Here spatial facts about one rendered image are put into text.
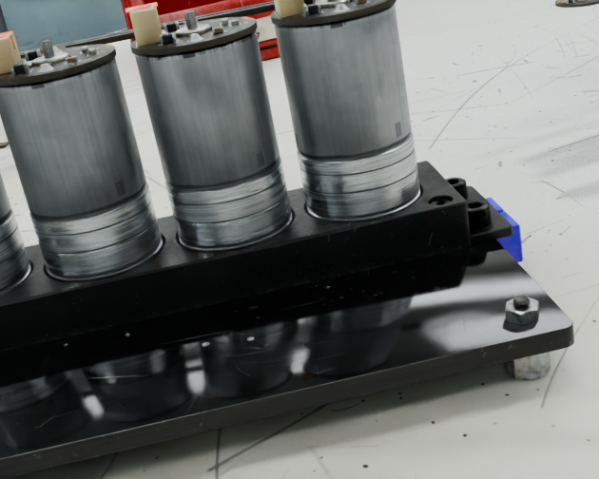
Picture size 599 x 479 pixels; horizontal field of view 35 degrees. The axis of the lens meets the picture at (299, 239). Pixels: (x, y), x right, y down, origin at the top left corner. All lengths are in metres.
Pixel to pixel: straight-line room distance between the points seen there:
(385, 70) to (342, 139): 0.02
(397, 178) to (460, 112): 0.14
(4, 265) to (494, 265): 0.10
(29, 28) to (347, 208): 4.50
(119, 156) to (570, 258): 0.10
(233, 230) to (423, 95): 0.18
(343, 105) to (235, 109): 0.02
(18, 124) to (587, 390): 0.11
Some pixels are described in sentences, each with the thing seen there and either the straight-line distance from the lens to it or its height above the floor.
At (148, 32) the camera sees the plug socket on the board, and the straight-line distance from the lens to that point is 0.18.
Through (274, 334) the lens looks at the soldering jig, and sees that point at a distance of 0.17.
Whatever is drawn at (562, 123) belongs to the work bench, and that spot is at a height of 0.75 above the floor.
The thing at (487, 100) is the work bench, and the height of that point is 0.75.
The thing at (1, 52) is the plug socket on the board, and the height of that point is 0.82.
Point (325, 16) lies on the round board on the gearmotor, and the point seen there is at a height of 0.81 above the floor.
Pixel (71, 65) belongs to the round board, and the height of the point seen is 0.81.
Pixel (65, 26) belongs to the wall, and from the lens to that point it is 4.65.
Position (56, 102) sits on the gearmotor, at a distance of 0.18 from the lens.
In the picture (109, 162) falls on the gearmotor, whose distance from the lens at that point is 0.18.
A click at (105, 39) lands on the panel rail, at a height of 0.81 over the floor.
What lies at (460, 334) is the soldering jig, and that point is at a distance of 0.16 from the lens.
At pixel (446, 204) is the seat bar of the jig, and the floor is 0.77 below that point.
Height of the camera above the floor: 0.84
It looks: 23 degrees down
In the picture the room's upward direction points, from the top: 11 degrees counter-clockwise
